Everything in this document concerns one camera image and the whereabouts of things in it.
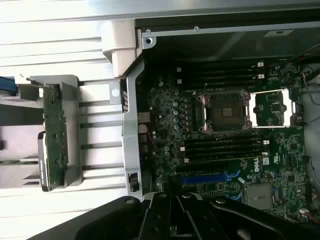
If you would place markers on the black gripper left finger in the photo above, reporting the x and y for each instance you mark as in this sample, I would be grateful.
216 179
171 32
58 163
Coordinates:
157 220

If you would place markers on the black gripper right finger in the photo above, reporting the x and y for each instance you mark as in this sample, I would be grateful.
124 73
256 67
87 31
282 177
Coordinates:
215 225

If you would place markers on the blue expansion slot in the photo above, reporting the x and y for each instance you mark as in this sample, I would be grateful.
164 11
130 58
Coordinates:
203 179

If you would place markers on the silver chipset heatsink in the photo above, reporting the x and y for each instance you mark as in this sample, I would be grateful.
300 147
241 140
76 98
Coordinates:
258 196

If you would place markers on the RAM slot black clips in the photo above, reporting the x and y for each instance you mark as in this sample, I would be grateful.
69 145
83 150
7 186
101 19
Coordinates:
220 139
220 84
220 151
220 72

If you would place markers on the RAM slot white clips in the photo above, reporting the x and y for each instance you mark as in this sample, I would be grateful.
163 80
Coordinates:
220 78
220 145
220 67

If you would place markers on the green motherboard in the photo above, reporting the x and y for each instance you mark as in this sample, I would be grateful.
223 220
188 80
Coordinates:
170 120

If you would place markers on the grey parts rack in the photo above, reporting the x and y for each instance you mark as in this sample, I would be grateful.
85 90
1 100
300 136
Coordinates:
72 150

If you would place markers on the black open PC case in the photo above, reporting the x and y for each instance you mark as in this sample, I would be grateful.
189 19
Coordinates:
130 112

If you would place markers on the CPU socket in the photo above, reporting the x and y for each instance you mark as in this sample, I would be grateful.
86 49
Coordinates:
225 112

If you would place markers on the hard disk in blue carrier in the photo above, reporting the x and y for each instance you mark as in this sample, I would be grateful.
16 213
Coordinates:
7 86

